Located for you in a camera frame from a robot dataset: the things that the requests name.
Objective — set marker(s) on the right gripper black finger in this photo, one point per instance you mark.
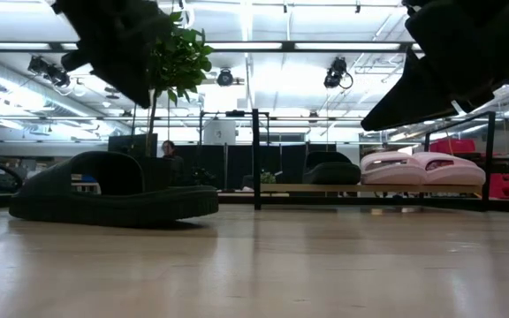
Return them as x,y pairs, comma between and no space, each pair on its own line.
422,110
404,93

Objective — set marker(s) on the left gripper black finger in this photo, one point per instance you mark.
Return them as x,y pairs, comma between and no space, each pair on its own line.
119,73
146,62

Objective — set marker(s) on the pink rubber slide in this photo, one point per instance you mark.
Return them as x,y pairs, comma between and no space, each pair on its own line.
391,170
453,170

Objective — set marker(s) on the green plant in black pot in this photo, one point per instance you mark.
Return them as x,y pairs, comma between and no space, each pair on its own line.
188,57

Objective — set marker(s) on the red storage bin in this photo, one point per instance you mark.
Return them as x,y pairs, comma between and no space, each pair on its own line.
451,146
506,185

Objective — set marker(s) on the black ceiling spotlight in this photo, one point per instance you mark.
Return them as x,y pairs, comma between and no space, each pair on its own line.
336,73
38,65
59,79
225,77

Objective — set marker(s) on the person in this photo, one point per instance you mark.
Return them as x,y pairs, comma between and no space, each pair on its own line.
169,152

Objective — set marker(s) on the pale grey box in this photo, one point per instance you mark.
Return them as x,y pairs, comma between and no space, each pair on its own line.
219,132

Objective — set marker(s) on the overhead light bar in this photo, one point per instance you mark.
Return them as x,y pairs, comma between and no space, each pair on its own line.
287,46

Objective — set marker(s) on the wooden shelf with black frame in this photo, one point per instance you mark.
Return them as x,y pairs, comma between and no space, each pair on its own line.
325,188

